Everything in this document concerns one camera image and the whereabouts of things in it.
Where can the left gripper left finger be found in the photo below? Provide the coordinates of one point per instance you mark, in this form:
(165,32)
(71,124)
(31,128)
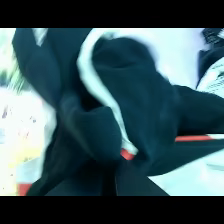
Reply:
(90,183)

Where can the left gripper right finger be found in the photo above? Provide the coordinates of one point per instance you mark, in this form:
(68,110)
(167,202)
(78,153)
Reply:
(133,183)

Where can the black garment with white trim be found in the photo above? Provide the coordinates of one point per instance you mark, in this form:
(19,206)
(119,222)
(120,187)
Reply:
(140,100)

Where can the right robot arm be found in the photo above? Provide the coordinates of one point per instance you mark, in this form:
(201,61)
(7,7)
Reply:
(213,63)

